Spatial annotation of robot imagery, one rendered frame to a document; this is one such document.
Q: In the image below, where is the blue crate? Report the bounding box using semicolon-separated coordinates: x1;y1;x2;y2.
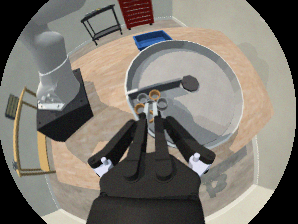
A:
133;30;173;53

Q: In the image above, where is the grey metal bushing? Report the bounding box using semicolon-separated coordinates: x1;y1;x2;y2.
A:
146;99;156;104
156;97;168;111
137;93;149;105

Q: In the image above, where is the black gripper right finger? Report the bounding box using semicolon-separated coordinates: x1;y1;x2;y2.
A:
153;102;216;181

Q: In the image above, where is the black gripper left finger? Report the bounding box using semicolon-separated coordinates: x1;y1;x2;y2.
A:
88;103;150;181

